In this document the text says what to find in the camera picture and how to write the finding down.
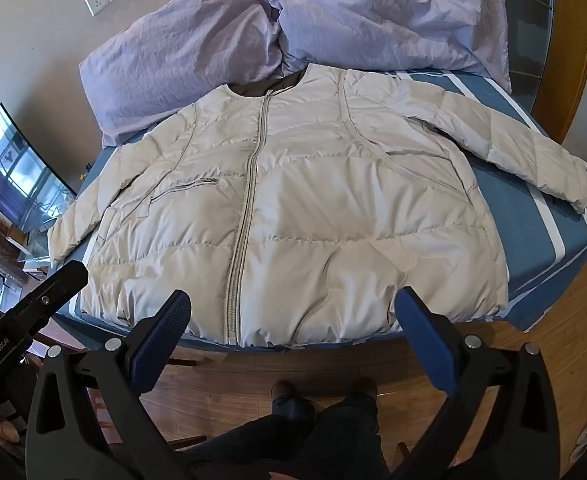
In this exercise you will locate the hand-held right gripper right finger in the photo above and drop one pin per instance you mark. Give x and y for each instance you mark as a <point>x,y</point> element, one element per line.
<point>423,340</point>

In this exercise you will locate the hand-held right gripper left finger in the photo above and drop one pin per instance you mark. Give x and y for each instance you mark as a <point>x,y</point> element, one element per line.
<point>161,330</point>

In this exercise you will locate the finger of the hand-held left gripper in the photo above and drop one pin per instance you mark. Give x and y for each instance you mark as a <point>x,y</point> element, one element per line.
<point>53,294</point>

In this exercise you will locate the beige puffer jacket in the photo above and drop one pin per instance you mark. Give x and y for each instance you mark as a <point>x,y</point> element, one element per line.
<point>293,200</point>

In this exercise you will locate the person's left hand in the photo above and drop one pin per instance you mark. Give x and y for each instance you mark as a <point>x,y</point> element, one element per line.
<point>0,427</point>

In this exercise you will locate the brown shoe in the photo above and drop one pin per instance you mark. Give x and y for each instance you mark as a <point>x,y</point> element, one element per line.
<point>286,394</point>
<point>365,389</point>

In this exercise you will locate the person's right leg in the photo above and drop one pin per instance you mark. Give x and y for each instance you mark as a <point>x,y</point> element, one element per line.
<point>358,425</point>

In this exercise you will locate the person's leg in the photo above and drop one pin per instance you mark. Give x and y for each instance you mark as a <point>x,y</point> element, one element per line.
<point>268,440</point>
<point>358,425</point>

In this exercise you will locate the flat screen television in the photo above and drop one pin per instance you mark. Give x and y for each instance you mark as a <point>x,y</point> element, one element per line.
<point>18,170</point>

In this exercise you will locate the blue striped bed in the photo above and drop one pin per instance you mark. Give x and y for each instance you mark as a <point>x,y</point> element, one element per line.
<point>523,240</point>

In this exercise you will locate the person's left leg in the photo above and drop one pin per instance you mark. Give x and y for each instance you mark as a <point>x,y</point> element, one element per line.
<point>268,440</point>

